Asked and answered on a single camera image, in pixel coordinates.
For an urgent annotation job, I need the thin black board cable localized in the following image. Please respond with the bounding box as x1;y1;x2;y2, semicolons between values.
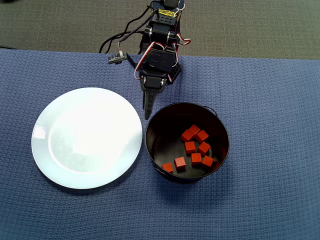
117;31;147;55

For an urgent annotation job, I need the red white servo wire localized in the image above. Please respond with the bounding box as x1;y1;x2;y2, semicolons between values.
133;32;192;85

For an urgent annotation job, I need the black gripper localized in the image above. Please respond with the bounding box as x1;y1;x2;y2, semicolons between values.
140;44;180;121

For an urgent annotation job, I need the thick black cable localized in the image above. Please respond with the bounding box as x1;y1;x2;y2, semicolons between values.
99;29;151;55
123;6;155;35

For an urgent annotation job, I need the white round plate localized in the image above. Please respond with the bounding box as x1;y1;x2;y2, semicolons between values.
30;87;144;190

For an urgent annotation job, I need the small black circuit board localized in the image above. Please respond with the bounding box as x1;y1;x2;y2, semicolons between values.
107;49;126;65

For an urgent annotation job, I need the blue woven tablecloth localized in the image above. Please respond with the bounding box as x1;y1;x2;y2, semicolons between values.
0;48;320;240

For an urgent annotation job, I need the black metal bucket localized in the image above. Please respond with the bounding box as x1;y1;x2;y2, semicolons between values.
144;101;231;185

